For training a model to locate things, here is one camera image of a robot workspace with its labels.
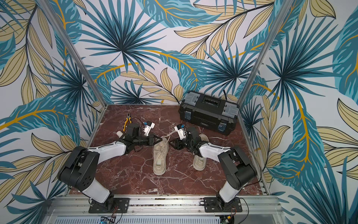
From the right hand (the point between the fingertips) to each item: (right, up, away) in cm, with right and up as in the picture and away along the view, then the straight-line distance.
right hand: (171, 141), depth 89 cm
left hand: (-6, +1, -3) cm, 7 cm away
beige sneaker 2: (+17, -12, -7) cm, 22 cm away
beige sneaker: (-7, -7, -3) cm, 10 cm away
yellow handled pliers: (-35, +15, +21) cm, 43 cm away
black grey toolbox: (+27, +18, +5) cm, 33 cm away
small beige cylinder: (-37, +4, +8) cm, 38 cm away
